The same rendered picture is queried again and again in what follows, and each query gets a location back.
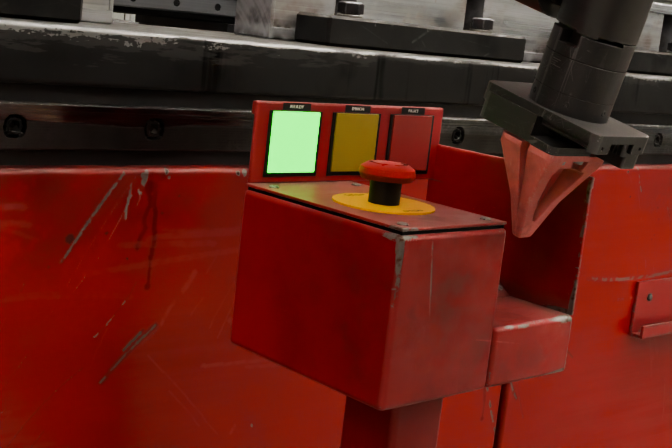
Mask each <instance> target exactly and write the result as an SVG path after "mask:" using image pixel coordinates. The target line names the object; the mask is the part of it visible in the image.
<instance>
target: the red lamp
mask: <svg viewBox="0 0 672 448"><path fill-rule="evenodd" d="M432 118H433V117H432V116H413V115H394V117H393V126H392V134H391V142H390V151H389V159H388V161H396V162H401V163H405V164H408V165H409V166H410V167H412V168H413V169H414V170H415V171H425V170H426V166H427V158H428V150H429V142H430V134H431V126H432Z"/></svg>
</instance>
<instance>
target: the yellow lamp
mask: <svg viewBox="0 0 672 448"><path fill-rule="evenodd" d="M378 121H379V115H378V114H352V113H337V114H336V123H335V132H334V141H333V149H332V158H331V167H330V172H359V167H360V164H362V163H364V162H366V161H368V160H374V155H375V147H376V138H377V130H378Z"/></svg>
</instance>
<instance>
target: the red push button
mask: <svg viewBox="0 0 672 448"><path fill-rule="evenodd" d="M359 173H360V176H361V177H362V178H365V179H369V180H370V187H369V196H368V202H370V203H373V204H378V205H386V206H398V205H399V204H400V196H401V188H402V184H408V183H412V182H413V181H414V179H415V178H416V173H415V170H414V169H413V168H412V167H410V166H409V165H408V164H405V163H401V162H396V161H388V160H368V161H366V162H364V163H362V164H360V167H359Z"/></svg>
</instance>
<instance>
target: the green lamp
mask: <svg viewBox="0 0 672 448"><path fill-rule="evenodd" d="M319 122H320V113H319V112H291V111H274V112H273V120H272V130H271V139H270V149H269V159H268V169H267V173H297V172H314V168H315V159H316V149H317V140H318V131H319Z"/></svg>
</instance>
